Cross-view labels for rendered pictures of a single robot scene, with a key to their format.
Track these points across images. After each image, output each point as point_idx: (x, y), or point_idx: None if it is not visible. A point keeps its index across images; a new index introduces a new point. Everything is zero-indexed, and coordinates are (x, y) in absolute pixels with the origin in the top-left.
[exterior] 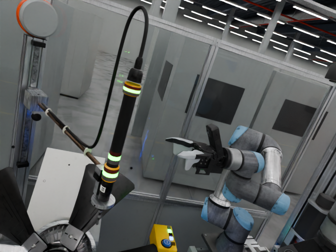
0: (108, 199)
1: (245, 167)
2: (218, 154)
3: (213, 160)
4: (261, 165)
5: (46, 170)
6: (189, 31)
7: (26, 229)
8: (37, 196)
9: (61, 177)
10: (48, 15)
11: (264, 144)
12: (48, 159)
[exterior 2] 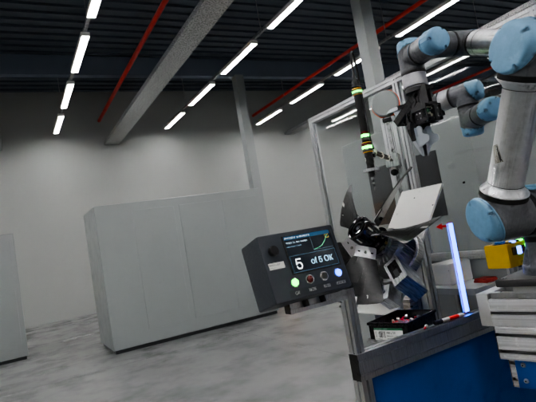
0: (371, 166)
1: (452, 96)
2: None
3: None
4: (469, 87)
5: (399, 206)
6: (499, 25)
7: (354, 214)
8: (392, 225)
9: (407, 208)
10: (388, 97)
11: None
12: (401, 199)
